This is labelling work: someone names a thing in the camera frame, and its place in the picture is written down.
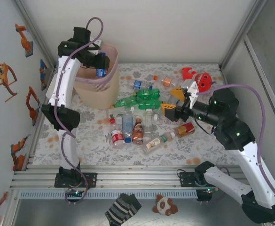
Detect aluminium panel frame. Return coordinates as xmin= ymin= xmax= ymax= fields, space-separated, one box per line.
xmin=243 ymin=32 xmax=275 ymax=142

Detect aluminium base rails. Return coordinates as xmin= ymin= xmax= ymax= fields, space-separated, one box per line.
xmin=10 ymin=164 xmax=269 ymax=190

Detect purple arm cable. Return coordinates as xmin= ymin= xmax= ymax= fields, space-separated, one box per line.
xmin=197 ymin=84 xmax=275 ymax=204
xmin=53 ymin=16 xmax=104 ymax=205

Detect floral patterned tablecloth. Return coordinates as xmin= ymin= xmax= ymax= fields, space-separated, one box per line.
xmin=32 ymin=62 xmax=246 ymax=167

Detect clear slim bottle white cap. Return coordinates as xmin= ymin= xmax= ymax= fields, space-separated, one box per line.
xmin=143 ymin=108 xmax=155 ymax=137

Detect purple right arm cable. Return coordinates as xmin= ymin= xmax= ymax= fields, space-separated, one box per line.
xmin=197 ymin=84 xmax=275 ymax=204

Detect bottle with red yellow label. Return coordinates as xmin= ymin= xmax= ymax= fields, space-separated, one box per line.
xmin=174 ymin=121 xmax=196 ymax=137

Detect small controller board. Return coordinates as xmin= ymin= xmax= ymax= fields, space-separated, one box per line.
xmin=198 ymin=187 xmax=219 ymax=195
xmin=65 ymin=188 xmax=86 ymax=197

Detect clear bottle blue-white label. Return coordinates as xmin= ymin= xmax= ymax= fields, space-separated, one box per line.
xmin=95 ymin=51 xmax=110 ymax=78

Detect clear bottle red cap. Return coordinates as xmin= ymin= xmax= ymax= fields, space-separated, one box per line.
xmin=109 ymin=118 xmax=126 ymax=149

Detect aluminium corner post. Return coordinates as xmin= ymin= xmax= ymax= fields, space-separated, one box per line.
xmin=14 ymin=0 xmax=58 ymax=71
xmin=219 ymin=0 xmax=268 ymax=71

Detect thin black cable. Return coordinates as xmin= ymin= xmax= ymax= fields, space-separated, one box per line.
xmin=193 ymin=119 xmax=217 ymax=135

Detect green plastic bottle yellow cap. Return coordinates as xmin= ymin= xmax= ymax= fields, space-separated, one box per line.
xmin=137 ymin=98 xmax=166 ymax=110
xmin=133 ymin=88 xmax=161 ymax=99
xmin=110 ymin=97 xmax=140 ymax=111

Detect clear bottle orange cap label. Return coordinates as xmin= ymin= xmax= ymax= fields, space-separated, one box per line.
xmin=153 ymin=75 xmax=174 ymax=87

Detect bottle with leaf print label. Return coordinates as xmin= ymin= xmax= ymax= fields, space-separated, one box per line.
xmin=141 ymin=131 xmax=176 ymax=154

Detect clear bottle blue label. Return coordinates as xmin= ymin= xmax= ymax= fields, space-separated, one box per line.
xmin=129 ymin=80 xmax=155 ymax=91

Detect black white striped sock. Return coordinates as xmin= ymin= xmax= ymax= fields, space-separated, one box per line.
xmin=104 ymin=193 xmax=142 ymax=226

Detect white slotted cable duct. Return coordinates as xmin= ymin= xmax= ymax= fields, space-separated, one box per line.
xmin=19 ymin=190 xmax=198 ymax=200

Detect aluminium side rail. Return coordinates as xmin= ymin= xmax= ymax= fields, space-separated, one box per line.
xmin=25 ymin=127 xmax=40 ymax=170

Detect blue and orange wall sticker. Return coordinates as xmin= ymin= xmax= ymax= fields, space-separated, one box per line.
xmin=39 ymin=58 xmax=48 ymax=91

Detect light blue bottle blue cap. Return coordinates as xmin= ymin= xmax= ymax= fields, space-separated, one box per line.
xmin=121 ymin=112 xmax=134 ymax=144

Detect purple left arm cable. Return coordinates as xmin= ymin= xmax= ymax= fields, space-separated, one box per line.
xmin=53 ymin=16 xmax=104 ymax=205

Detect clear bottle green lime label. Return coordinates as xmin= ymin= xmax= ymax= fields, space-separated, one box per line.
xmin=106 ymin=106 xmax=136 ymax=118

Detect beige slatted waste bin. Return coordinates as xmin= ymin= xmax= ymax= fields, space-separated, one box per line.
xmin=73 ymin=43 xmax=120 ymax=110

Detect brown coffee bottle cream cap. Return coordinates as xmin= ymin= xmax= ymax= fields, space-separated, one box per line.
xmin=131 ymin=115 xmax=144 ymax=145

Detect red shark plush toy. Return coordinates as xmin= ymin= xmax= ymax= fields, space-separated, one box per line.
xmin=181 ymin=67 xmax=217 ymax=93

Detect brown white panda plush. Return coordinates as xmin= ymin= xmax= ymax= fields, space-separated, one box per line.
xmin=152 ymin=194 xmax=179 ymax=216

